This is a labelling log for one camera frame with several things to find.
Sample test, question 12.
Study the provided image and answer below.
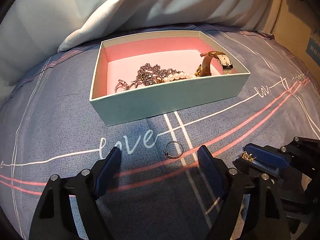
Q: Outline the teal box with pink lining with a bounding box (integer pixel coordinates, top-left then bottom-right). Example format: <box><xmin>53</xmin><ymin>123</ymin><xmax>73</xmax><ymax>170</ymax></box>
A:
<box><xmin>89</xmin><ymin>30</ymin><xmax>250</xmax><ymax>126</ymax></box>

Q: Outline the gold watch white strap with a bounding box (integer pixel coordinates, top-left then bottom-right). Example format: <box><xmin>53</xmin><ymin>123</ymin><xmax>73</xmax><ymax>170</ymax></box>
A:
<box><xmin>194</xmin><ymin>50</ymin><xmax>234</xmax><ymax>78</ymax></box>

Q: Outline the gold chain jewelry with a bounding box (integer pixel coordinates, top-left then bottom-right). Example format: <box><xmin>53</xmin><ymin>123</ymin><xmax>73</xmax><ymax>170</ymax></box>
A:
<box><xmin>240</xmin><ymin>151</ymin><xmax>256</xmax><ymax>162</ymax></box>

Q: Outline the white pearl bracelet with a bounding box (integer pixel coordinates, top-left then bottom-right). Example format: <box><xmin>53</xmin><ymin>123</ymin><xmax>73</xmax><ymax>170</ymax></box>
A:
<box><xmin>163</xmin><ymin>71</ymin><xmax>197</xmax><ymax>83</ymax></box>

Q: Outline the blue wall poster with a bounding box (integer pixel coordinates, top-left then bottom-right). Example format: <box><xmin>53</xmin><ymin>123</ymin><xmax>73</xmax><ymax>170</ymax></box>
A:
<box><xmin>306</xmin><ymin>30</ymin><xmax>320</xmax><ymax>66</ymax></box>

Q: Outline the silver heart shaped ring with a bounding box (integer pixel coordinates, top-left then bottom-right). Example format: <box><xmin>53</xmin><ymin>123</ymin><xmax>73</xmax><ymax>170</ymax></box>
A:
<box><xmin>114</xmin><ymin>78</ymin><xmax>141</xmax><ymax>93</ymax></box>

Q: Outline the dark purple bead chain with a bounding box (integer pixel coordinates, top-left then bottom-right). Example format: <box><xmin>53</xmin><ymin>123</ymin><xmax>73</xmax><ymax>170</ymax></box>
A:
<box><xmin>135</xmin><ymin>63</ymin><xmax>186</xmax><ymax>87</ymax></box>

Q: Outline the light blue curtain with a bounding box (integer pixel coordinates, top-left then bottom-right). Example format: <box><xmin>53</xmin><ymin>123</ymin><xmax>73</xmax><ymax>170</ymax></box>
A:
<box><xmin>1</xmin><ymin>0</ymin><xmax>282</xmax><ymax>103</ymax></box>

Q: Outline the silver ring with setting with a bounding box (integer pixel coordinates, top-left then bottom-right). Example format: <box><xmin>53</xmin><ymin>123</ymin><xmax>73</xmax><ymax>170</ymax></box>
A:
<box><xmin>164</xmin><ymin>141</ymin><xmax>185</xmax><ymax>160</ymax></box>

